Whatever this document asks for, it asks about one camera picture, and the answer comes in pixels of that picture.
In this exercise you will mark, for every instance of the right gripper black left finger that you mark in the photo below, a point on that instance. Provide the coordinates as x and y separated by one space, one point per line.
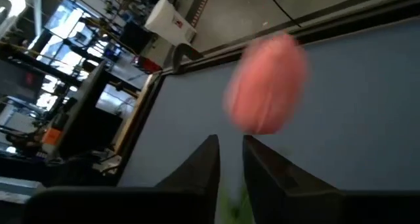
197 178

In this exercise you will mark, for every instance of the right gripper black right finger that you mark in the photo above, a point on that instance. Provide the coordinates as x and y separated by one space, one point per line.
282 184

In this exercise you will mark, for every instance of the pink artificial tulip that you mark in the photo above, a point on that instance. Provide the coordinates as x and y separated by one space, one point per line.
265 86

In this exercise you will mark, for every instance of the light wooden board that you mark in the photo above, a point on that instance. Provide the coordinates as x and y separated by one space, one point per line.
134 114

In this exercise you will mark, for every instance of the red canister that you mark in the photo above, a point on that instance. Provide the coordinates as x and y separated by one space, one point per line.
149 64

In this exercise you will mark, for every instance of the black table corner hook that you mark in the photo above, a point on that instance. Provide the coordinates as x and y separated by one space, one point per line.
183 50

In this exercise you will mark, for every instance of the black flat panel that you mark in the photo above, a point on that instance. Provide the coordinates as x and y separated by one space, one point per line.
82 109

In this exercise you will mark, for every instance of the orange tag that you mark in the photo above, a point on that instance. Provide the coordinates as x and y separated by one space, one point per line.
52 140

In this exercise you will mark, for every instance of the white waste bin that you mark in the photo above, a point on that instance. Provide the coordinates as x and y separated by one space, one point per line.
167 20

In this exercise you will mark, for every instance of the black floor mat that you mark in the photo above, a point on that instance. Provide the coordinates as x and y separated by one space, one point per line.
200 7

